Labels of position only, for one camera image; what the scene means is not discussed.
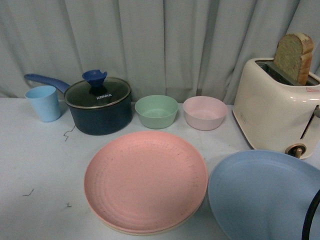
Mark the glass pot lid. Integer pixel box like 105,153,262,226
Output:
64,69,131,109

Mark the grey curtain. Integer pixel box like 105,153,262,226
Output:
0,0,320,104

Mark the light blue plastic plate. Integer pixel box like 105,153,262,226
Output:
208,150,320,240

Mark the pink plastic bowl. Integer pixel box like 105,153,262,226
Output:
182,96,228,131

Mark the green plastic bowl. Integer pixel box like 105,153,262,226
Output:
134,95,179,129

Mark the cream plastic plate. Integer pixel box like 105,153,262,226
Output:
96,152,208,236

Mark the cream two-slot toaster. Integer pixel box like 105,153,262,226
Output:
232,58,320,159

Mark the black cable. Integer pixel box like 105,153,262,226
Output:
301,188,320,240

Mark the toast bread slice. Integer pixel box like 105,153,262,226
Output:
273,32,314,86

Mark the dark blue saucepan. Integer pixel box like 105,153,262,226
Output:
24,73,133,136

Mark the pink plastic plate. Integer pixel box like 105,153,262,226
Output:
83,131,209,232

